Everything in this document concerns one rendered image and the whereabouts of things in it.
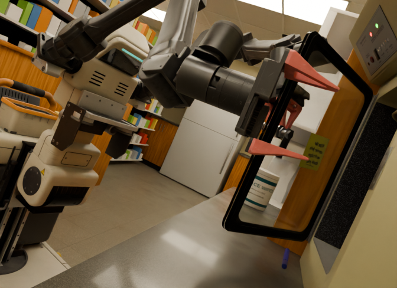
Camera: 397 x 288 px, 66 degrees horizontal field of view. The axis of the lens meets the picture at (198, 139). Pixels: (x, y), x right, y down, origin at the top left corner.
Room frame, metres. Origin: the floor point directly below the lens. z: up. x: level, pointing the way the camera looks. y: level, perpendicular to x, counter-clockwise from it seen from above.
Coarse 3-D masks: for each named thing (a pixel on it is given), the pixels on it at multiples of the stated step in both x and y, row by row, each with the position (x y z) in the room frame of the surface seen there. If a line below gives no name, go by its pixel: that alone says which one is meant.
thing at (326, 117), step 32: (320, 64) 0.60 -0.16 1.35; (320, 96) 0.63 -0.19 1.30; (352, 96) 0.70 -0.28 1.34; (320, 128) 0.66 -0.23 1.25; (352, 128) 0.73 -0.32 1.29; (288, 160) 0.62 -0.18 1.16; (320, 160) 0.69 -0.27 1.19; (256, 192) 0.59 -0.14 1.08; (288, 192) 0.65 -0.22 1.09; (320, 192) 0.73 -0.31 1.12; (288, 224) 0.68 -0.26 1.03
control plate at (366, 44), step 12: (372, 24) 0.63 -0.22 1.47; (384, 24) 0.58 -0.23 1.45; (360, 36) 0.71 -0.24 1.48; (372, 36) 0.65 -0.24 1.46; (384, 36) 0.60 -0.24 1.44; (360, 48) 0.73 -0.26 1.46; (372, 48) 0.67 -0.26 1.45; (384, 48) 0.62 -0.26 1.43; (396, 48) 0.57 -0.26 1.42; (384, 60) 0.64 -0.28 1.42; (372, 72) 0.72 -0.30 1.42
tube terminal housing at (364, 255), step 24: (384, 96) 0.69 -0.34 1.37; (384, 168) 0.45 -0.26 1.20; (384, 192) 0.45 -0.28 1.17; (360, 216) 0.46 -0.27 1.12; (384, 216) 0.44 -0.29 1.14; (312, 240) 0.72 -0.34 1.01; (360, 240) 0.45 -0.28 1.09; (384, 240) 0.44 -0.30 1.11; (312, 264) 0.61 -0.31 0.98; (336, 264) 0.46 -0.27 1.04; (360, 264) 0.44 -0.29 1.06; (384, 264) 0.44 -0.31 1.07
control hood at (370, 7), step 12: (372, 0) 0.59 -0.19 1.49; (384, 0) 0.55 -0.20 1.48; (396, 0) 0.51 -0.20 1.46; (360, 12) 0.67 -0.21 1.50; (372, 12) 0.61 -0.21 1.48; (384, 12) 0.56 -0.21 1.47; (396, 12) 0.52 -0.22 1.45; (360, 24) 0.68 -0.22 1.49; (396, 24) 0.54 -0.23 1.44; (396, 36) 0.55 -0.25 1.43; (360, 60) 0.77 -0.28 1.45; (396, 60) 0.59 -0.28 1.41; (384, 72) 0.67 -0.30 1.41; (396, 72) 0.65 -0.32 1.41
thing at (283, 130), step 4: (284, 128) 0.58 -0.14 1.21; (288, 128) 0.57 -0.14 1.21; (280, 132) 0.58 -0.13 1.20; (284, 132) 0.57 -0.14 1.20; (288, 132) 0.57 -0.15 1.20; (292, 132) 0.57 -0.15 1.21; (280, 136) 0.58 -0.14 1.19; (284, 136) 0.57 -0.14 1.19; (288, 136) 0.57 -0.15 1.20; (292, 136) 0.57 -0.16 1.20; (284, 140) 0.57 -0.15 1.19; (288, 140) 0.58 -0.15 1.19; (280, 144) 0.57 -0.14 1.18; (284, 144) 0.57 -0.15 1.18; (284, 148) 0.58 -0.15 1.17; (276, 156) 0.57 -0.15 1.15; (280, 156) 0.58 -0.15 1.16
